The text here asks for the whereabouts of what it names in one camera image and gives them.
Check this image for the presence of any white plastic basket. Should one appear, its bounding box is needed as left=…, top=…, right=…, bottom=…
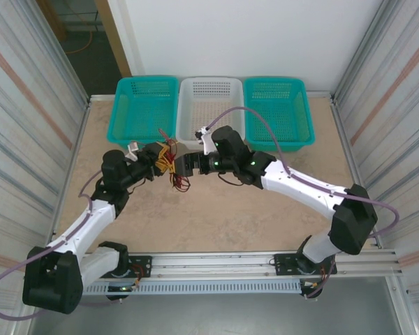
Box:
left=175, top=75, right=246, bottom=151

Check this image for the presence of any teal plastic basket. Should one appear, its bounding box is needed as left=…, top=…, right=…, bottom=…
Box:
left=242, top=75, right=316, bottom=154
left=106, top=75, right=180, bottom=151

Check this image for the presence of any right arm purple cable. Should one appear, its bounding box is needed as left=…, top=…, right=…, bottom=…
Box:
left=207, top=106, right=401, bottom=241

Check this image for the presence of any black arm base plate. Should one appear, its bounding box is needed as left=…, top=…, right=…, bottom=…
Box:
left=127, top=255, right=153, bottom=278
left=274, top=253, right=337, bottom=277

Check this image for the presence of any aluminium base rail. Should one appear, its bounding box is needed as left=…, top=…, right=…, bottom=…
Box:
left=80, top=249, right=404, bottom=278

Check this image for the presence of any grey slotted cable duct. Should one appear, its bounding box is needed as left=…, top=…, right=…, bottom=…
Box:
left=82, top=278, right=303, bottom=296

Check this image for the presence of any wooden door frame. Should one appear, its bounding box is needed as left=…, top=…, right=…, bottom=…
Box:
left=94, top=0, right=133, bottom=78

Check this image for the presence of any orange floor cable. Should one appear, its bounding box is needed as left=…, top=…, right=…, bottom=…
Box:
left=64, top=30, right=96, bottom=56

